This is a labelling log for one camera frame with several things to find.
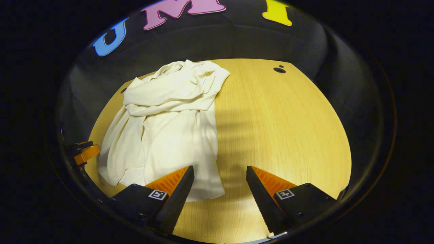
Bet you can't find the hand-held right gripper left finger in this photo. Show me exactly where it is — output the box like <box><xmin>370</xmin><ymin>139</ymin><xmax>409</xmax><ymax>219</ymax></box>
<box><xmin>108</xmin><ymin>165</ymin><xmax>195</xmax><ymax>236</ymax></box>

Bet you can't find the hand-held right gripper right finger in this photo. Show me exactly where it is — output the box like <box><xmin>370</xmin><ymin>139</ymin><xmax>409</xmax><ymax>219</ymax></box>
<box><xmin>246</xmin><ymin>165</ymin><xmax>338</xmax><ymax>236</ymax></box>

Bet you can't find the cream white garment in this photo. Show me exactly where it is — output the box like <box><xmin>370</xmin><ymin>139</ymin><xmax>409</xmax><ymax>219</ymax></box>
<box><xmin>98</xmin><ymin>60</ymin><xmax>231</xmax><ymax>203</ymax></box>

